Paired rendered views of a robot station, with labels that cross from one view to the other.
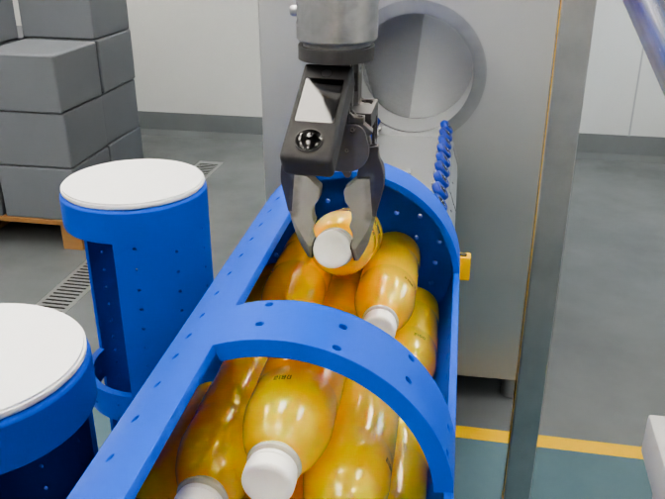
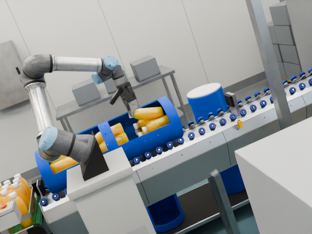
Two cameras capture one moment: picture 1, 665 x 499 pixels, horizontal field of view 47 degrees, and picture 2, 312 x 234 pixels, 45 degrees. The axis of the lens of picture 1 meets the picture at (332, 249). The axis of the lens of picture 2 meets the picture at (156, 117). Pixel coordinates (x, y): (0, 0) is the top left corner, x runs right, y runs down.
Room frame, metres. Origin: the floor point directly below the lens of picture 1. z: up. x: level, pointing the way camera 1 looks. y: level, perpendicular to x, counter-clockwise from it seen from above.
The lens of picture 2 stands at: (0.12, -2.20, 1.83)
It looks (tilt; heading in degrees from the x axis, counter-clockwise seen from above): 17 degrees down; 71
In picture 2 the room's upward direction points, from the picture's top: 21 degrees counter-clockwise
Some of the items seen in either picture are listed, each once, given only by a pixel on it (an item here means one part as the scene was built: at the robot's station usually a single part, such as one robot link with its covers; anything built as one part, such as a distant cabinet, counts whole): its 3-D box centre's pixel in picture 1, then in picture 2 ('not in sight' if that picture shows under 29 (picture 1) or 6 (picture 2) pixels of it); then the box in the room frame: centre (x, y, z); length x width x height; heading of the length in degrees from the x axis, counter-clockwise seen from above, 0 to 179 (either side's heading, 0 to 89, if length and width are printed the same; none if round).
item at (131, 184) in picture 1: (134, 182); (203, 90); (1.45, 0.39, 1.03); 0.28 x 0.28 x 0.01
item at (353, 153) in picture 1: (336, 106); (126, 92); (0.74, 0.00, 1.36); 0.09 x 0.08 x 0.12; 171
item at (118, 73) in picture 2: not in sight; (114, 69); (0.73, 0.00, 1.52); 0.09 x 0.08 x 0.11; 16
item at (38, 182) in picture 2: not in sight; (42, 191); (0.05, 0.12, 0.99); 0.10 x 0.02 x 0.12; 81
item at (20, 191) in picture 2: not in sight; (22, 199); (-0.07, 0.12, 1.00); 0.07 x 0.07 x 0.19
